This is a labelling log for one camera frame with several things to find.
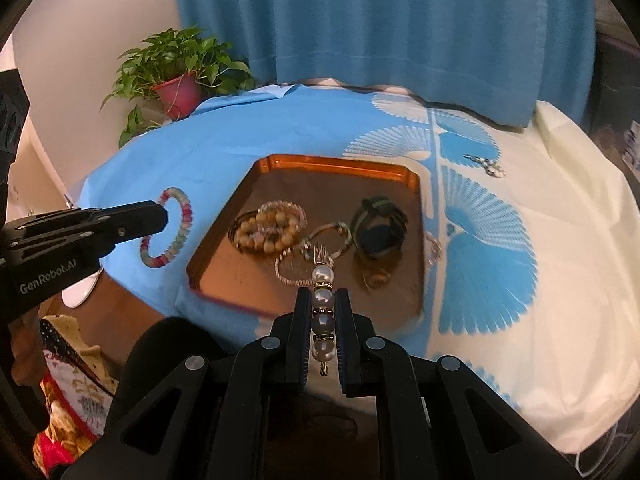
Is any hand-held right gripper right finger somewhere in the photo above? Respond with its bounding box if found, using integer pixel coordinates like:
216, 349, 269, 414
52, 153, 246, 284
334, 287, 586, 480

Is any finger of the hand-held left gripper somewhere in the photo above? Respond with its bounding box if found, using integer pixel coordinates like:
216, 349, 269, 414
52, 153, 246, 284
4, 200, 169, 236
0, 220, 169, 267

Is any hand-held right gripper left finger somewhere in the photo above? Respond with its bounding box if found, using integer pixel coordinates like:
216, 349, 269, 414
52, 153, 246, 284
60, 287, 314, 480

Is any pearl bead bracelet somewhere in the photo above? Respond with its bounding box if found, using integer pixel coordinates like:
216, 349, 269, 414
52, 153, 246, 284
300, 242, 337, 377

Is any pink and green bead bracelet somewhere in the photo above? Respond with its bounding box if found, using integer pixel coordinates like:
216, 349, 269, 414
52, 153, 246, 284
140, 186, 194, 268

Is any orange tray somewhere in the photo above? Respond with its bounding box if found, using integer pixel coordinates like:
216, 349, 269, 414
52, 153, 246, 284
186, 154, 432, 333

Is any person's left forearm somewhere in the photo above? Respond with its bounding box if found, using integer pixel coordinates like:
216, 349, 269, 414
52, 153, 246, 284
7, 317, 48, 396

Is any white round object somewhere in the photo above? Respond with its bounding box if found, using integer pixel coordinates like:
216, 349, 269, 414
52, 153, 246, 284
62, 267, 106, 308

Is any red patterned cloth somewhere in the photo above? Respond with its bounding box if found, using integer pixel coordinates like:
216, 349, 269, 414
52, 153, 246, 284
32, 312, 121, 478

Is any green plant in pink pot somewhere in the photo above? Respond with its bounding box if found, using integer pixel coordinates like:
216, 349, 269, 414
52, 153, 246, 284
100, 27, 256, 148

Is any blue and white printed tablecloth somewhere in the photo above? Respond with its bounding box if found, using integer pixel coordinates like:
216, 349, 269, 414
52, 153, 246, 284
77, 77, 640, 456

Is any blue curtain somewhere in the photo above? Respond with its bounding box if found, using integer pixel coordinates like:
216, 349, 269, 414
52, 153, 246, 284
170, 0, 596, 131

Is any white printed card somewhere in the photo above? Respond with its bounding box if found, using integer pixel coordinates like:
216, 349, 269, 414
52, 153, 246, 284
622, 120, 640, 171

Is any purple translucent cover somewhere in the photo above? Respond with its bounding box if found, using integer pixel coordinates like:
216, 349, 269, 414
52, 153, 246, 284
585, 25, 640, 196

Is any silver chain bracelet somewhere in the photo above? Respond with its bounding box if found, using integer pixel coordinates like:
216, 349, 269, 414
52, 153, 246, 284
274, 242, 321, 287

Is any small brown ring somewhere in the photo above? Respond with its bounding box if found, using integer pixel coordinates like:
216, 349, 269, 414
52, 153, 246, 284
362, 267, 396, 289

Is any black band bracelet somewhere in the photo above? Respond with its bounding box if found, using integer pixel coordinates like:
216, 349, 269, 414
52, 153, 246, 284
350, 196, 408, 263

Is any wooden bead bracelet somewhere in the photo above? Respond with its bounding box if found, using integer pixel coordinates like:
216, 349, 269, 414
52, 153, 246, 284
234, 207, 307, 256

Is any clear bead bracelet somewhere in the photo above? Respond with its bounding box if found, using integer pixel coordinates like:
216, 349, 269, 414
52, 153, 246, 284
257, 199, 308, 226

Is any small silver ring charm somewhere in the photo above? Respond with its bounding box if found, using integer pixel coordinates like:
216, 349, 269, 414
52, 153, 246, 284
462, 154, 507, 179

